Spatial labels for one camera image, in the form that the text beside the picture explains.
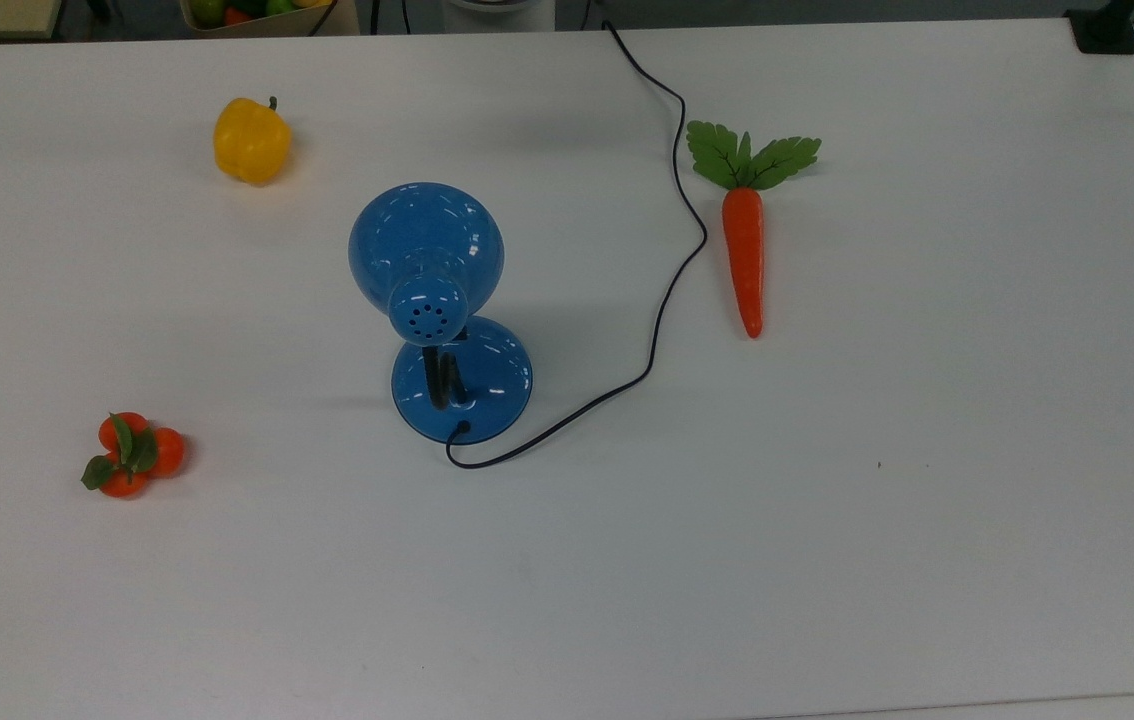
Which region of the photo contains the blue desk lamp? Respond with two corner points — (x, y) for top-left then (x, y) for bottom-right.
(348, 182), (534, 446)

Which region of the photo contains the orange carrot with green leaves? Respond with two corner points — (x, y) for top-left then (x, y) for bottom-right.
(686, 120), (822, 340)

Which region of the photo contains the yellow bell pepper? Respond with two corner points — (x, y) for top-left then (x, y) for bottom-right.
(214, 96), (293, 186)

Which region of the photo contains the basket of toy fruit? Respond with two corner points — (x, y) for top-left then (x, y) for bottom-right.
(179, 0), (338, 39)

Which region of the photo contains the tangerine bunch with leaves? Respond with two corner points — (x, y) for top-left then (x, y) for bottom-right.
(80, 411), (187, 500)

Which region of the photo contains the black lamp power cable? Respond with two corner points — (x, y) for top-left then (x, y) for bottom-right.
(445, 20), (709, 469)

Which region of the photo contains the black table clamp mount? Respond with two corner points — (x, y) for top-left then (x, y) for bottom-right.
(1065, 0), (1134, 55)

